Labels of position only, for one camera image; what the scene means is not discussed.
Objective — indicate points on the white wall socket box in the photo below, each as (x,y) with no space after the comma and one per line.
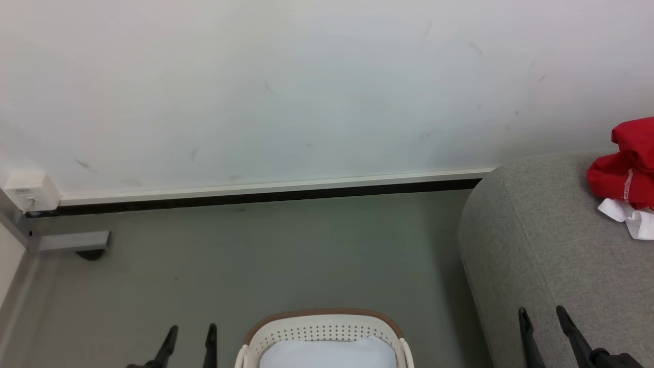
(33,189)

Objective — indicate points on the light blue garment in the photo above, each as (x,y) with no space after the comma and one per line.
(327,355)

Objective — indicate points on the cream laundry basket brown rim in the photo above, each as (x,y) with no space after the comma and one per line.
(322,324)

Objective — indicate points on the white garment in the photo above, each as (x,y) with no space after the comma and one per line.
(636,220)

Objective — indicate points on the red garment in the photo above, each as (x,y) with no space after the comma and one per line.
(631,168)

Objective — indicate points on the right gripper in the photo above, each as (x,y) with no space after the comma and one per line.
(615,361)

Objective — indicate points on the grey fabric sofa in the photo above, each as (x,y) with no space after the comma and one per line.
(541,245)

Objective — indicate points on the black and white baseboard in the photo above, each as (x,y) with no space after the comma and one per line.
(255,191)

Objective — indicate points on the grey metal frame leg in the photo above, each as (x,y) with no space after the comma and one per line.
(71,240)

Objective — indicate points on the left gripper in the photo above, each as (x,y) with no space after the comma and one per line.
(140,366)

